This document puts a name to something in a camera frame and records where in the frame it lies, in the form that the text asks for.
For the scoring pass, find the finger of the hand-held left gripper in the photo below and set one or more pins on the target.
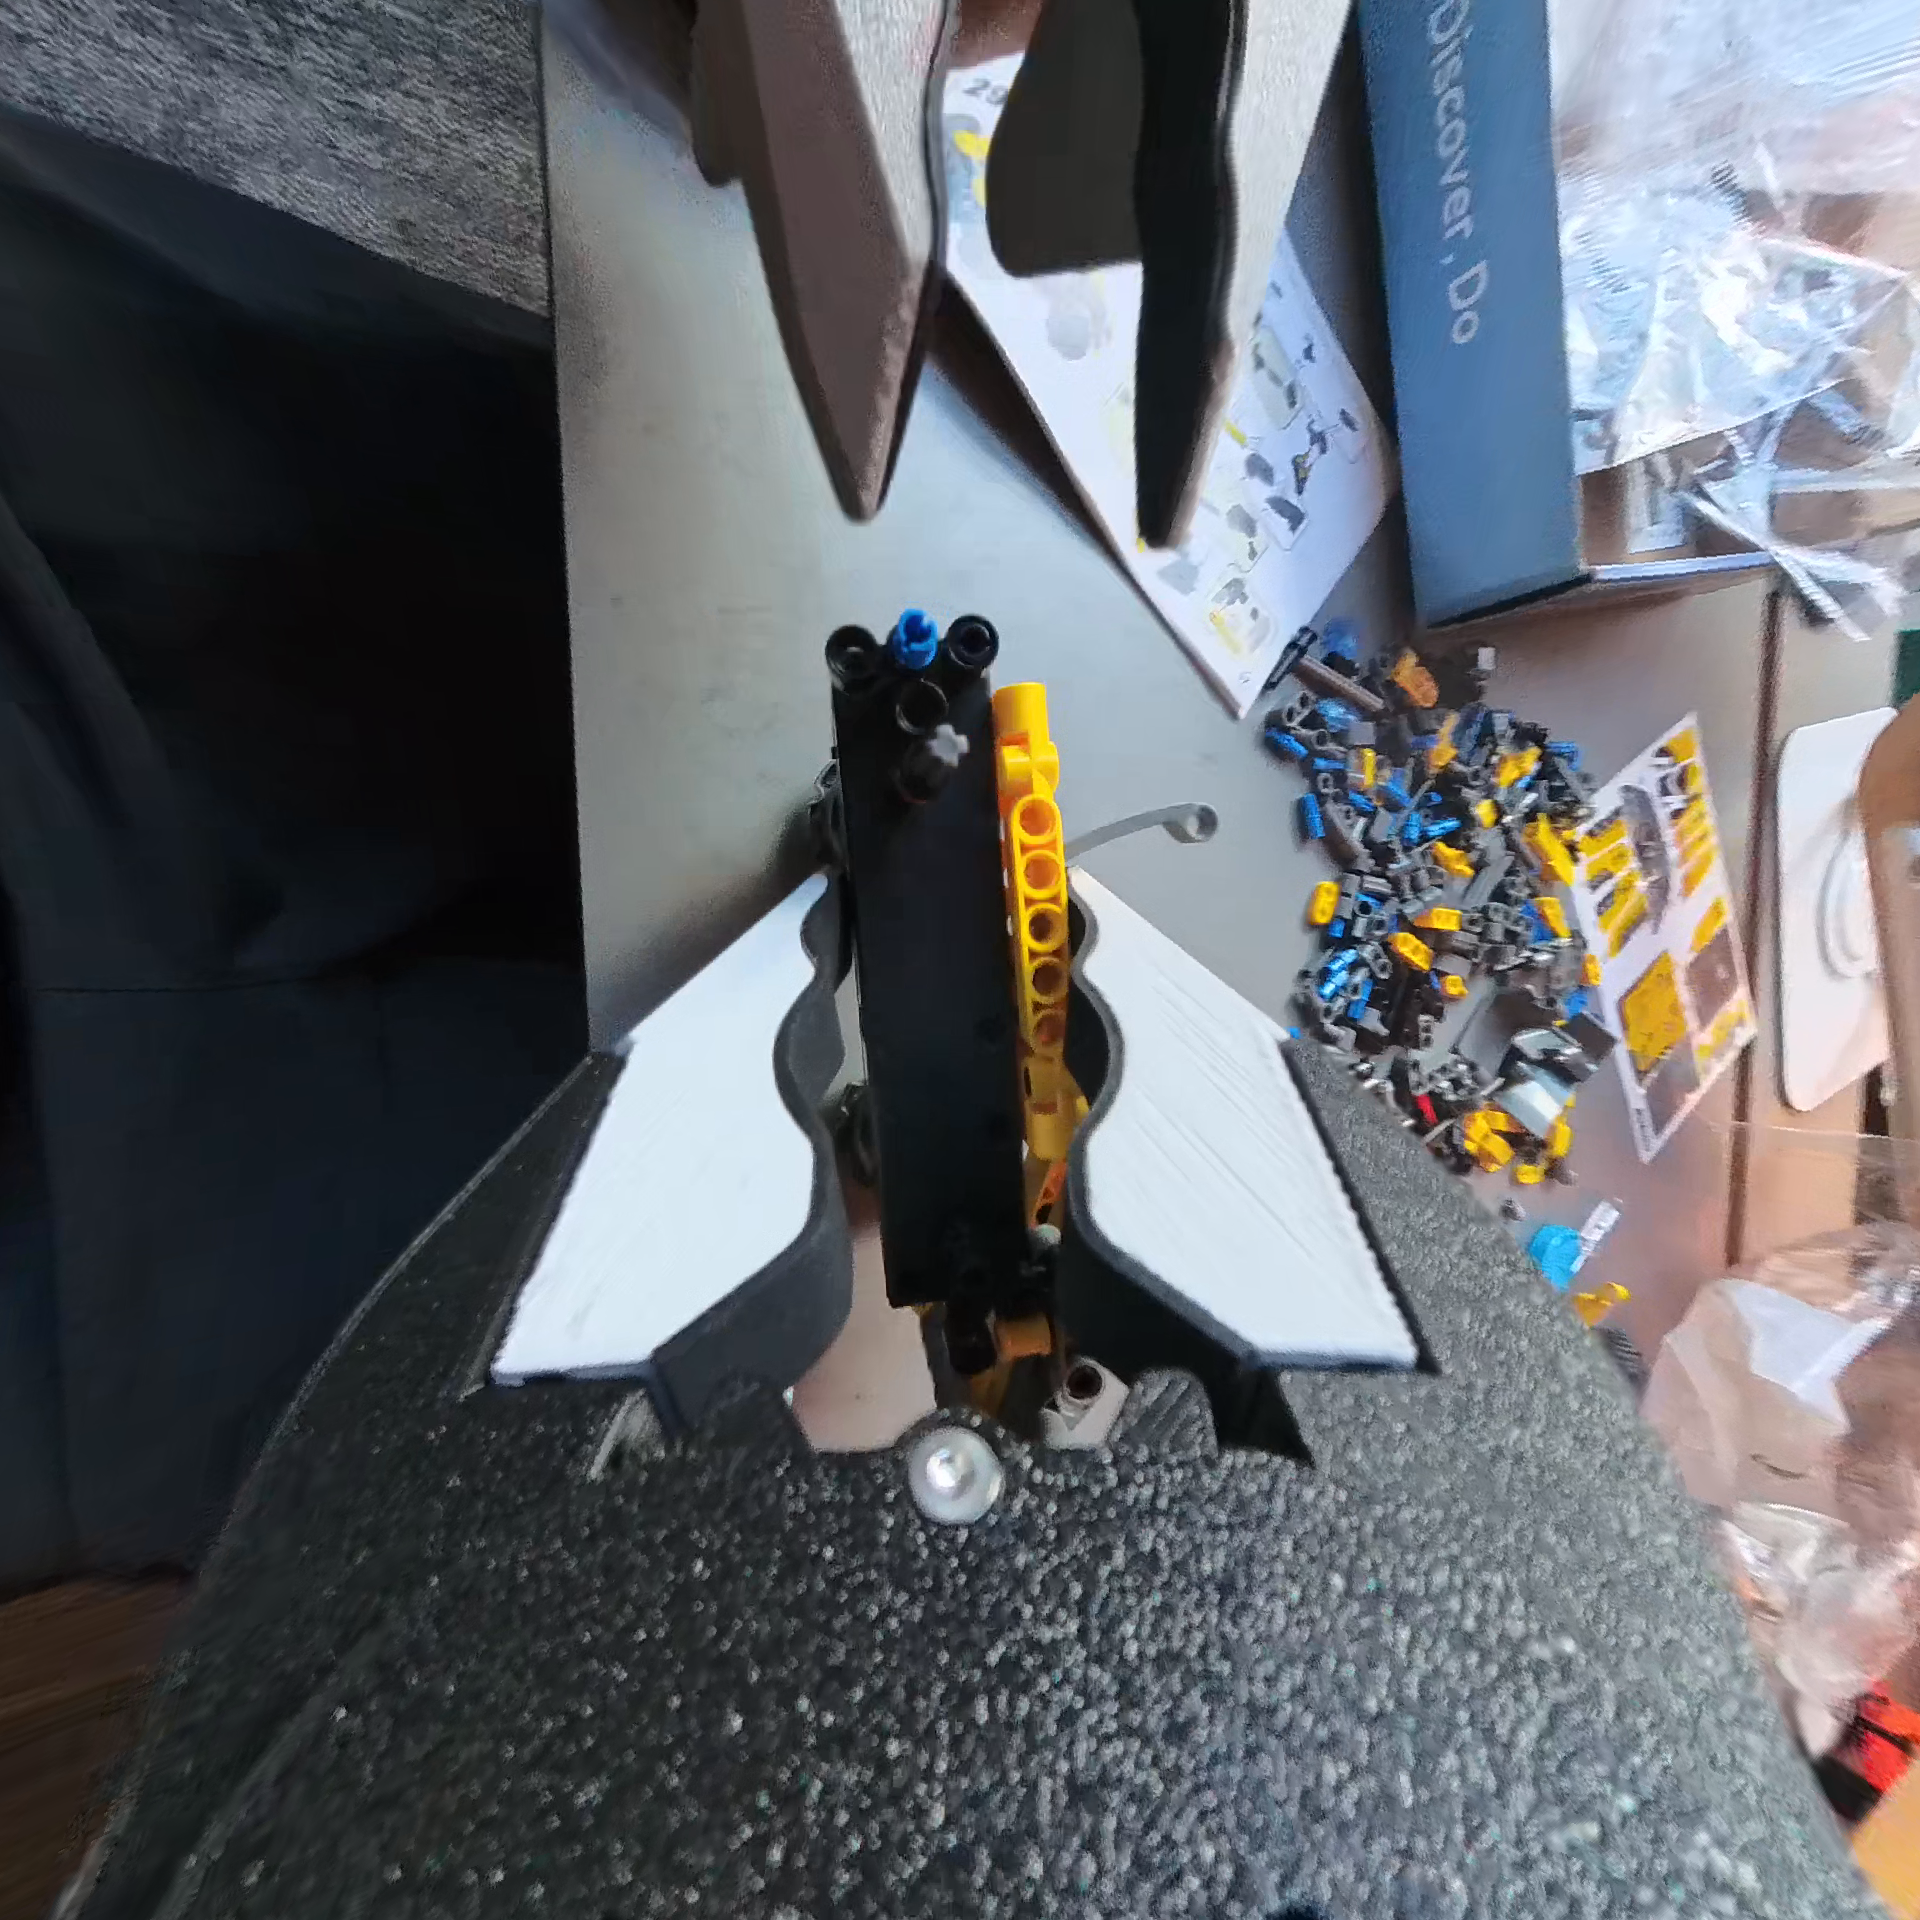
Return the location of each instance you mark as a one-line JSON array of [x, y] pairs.
[[842, 213], [1201, 180]]

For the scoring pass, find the person's legs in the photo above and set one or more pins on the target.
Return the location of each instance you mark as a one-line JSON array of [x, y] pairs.
[[273, 903]]

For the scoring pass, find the light blue curved brick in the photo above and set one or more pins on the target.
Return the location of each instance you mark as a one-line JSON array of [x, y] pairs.
[[1572, 1247]]

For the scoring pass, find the blue toy box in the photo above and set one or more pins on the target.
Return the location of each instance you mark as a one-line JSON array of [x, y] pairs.
[[1471, 302]]

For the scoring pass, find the clear bags of brick parts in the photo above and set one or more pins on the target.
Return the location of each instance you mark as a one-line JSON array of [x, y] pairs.
[[1772, 243]]

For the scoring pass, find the blue brick pin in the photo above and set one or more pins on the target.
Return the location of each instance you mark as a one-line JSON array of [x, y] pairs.
[[912, 638]]

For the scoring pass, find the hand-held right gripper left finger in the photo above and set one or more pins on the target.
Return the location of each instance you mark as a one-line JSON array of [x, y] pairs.
[[676, 1202]]

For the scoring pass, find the yellow sticker sheet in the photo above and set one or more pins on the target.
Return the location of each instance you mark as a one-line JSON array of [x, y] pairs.
[[1667, 932]]

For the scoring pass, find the yellow toy brick vehicle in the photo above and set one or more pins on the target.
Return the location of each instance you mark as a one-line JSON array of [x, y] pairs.
[[947, 991]]

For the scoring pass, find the red orange plastic piece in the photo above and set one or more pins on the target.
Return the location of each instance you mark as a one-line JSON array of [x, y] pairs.
[[1877, 1741]]

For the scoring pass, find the building instruction booklet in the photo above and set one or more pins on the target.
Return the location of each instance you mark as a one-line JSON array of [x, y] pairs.
[[1290, 451]]

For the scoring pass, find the grey desk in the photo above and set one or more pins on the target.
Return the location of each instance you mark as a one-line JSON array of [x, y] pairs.
[[691, 602]]

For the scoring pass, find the pile of loose toy bricks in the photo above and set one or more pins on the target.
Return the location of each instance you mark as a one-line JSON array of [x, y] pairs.
[[1441, 873]]

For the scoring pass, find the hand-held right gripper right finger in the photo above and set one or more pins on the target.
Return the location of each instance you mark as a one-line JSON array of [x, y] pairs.
[[1246, 1186]]

